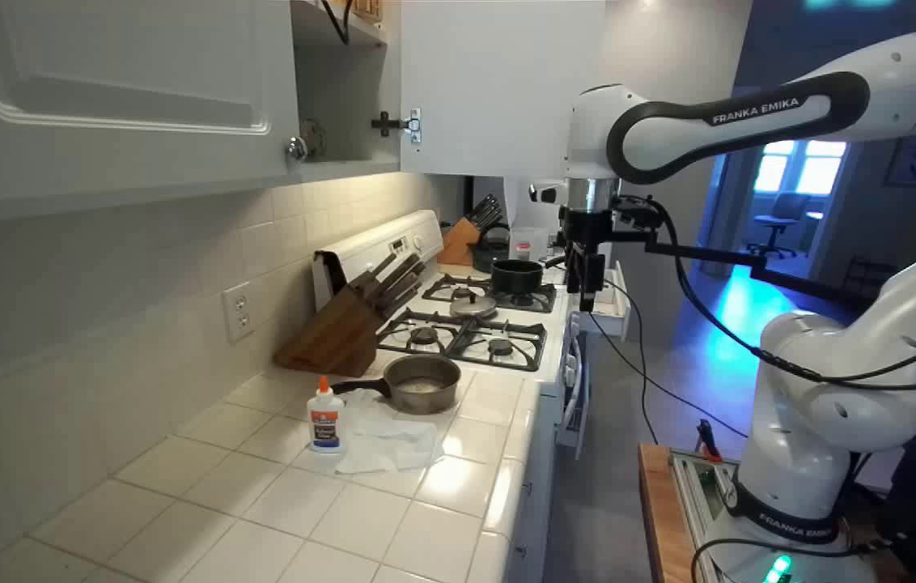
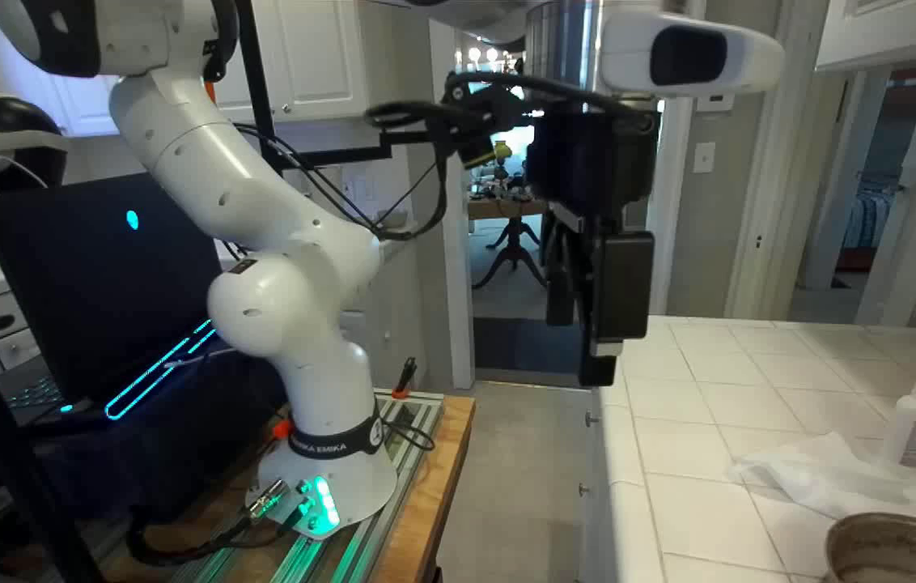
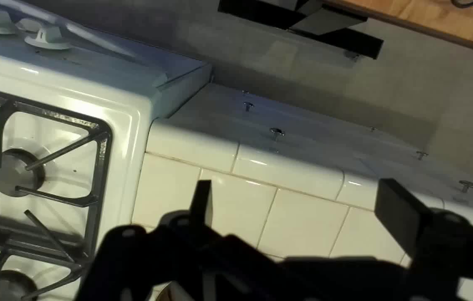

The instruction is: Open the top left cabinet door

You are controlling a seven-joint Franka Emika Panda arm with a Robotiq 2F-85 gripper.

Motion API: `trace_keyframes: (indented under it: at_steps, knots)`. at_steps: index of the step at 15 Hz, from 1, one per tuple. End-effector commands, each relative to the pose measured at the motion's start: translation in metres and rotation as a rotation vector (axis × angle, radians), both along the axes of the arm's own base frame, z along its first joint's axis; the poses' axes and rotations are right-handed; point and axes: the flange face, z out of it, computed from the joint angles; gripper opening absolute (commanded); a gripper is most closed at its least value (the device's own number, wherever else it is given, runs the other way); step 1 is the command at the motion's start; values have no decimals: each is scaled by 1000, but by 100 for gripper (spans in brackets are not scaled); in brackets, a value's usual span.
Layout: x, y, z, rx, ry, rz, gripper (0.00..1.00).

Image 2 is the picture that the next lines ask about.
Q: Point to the small red black connector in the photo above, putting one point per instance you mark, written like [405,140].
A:
[405,377]

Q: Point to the dark round bowl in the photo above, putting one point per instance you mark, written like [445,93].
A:
[897,552]

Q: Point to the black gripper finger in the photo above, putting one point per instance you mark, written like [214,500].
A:
[561,270]
[618,293]

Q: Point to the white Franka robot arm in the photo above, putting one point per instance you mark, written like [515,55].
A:
[306,303]

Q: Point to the black tripod leg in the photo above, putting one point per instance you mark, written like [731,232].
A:
[6,454]

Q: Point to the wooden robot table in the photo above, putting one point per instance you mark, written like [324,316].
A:
[429,506]

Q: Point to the lit chandelier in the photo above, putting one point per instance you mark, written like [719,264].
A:
[485,60]

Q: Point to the white light switch plate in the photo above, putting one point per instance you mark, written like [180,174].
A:
[704,158]

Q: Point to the black camera stand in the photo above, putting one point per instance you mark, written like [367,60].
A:
[258,85]

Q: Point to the white and black headset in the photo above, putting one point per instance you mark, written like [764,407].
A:
[6,140]

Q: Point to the white crumpled cloth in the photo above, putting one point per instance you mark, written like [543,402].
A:
[814,481]

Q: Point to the white upper cabinet body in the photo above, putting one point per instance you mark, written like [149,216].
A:
[857,60]

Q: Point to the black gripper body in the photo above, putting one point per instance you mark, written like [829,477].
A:
[597,164]

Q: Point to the white kitchen wall cabinets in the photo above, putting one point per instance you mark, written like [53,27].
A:
[315,65]

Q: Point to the black laptop with cyan light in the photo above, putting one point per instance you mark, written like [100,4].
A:
[102,293]

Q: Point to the white wall thermostat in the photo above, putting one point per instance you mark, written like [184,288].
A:
[716,105]

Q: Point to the white tiled kitchen counter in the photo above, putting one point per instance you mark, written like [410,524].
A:
[716,454]

